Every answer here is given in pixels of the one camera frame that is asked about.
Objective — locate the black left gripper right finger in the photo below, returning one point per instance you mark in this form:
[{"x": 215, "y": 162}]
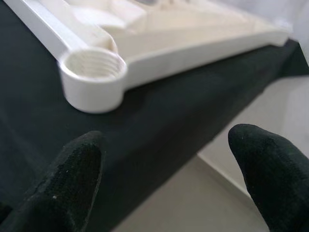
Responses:
[{"x": 272, "y": 181}]

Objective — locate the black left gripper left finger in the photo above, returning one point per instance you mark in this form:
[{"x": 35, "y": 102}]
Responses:
[{"x": 60, "y": 188}]

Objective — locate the black tablecloth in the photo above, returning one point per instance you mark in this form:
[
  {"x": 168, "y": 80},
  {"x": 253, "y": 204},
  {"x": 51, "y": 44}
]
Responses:
[{"x": 169, "y": 108}]

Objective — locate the white plastic table top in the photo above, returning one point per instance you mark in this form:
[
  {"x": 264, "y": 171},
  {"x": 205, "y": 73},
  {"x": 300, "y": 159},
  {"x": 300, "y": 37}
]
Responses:
[{"x": 169, "y": 48}]

